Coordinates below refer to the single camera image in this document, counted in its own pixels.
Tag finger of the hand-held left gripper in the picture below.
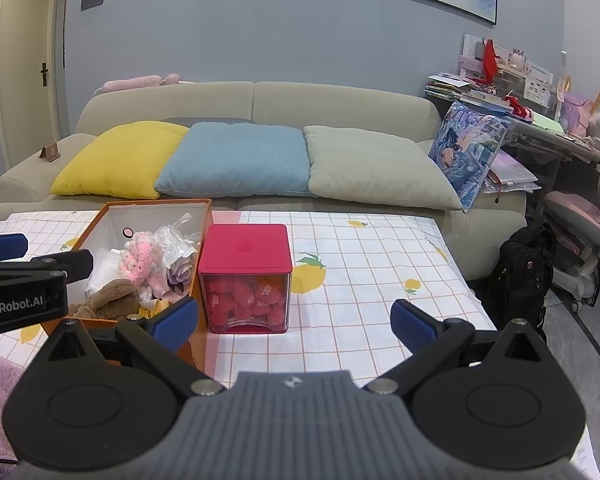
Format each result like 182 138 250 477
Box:
0 249 95 286
0 234 29 262

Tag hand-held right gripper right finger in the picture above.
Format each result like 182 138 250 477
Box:
362 299 562 396

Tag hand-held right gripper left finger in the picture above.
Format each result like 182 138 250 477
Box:
30 296 228 396

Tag purple soft item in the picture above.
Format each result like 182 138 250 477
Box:
166 257 197 293

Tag orange cardboard box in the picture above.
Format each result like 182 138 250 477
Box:
40 198 215 371

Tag clear plastic bag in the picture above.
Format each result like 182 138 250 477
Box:
152 212 203 281

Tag pink crocheted pouch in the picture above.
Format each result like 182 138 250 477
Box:
116 231 157 283

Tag checked lemon-print tablecloth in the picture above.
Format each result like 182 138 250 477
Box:
0 208 498 391

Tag clear box with red lid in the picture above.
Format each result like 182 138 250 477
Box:
197 223 294 335

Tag yellow pillow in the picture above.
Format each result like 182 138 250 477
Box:
50 121 190 200

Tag black backpack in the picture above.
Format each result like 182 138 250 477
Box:
480 222 556 341

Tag beige door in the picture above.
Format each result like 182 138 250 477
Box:
0 0 63 168

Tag beige pillow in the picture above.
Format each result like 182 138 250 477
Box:
303 125 463 211

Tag pink folders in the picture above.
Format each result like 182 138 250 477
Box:
482 152 542 195

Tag blue cartoon-print pillow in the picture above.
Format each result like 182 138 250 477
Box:
427 101 512 212

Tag pink plush toy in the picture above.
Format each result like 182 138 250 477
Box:
102 74 181 93

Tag grey and pink chair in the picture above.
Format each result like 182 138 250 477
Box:
542 147 600 313

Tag white paper sheets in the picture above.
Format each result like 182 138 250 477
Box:
572 430 600 478

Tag grey desk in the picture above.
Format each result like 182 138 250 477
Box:
500 115 600 196

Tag beige sofa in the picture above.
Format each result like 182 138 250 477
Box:
0 80 528 281

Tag stack of books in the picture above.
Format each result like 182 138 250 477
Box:
425 74 516 113

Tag green folder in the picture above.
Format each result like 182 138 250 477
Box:
530 110 566 133

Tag white desk organizer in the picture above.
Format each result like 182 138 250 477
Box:
459 34 555 106

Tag purple unicorn plush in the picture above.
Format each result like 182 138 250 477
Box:
555 76 600 136

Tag red hanging ornament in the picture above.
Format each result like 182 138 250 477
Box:
481 39 501 78

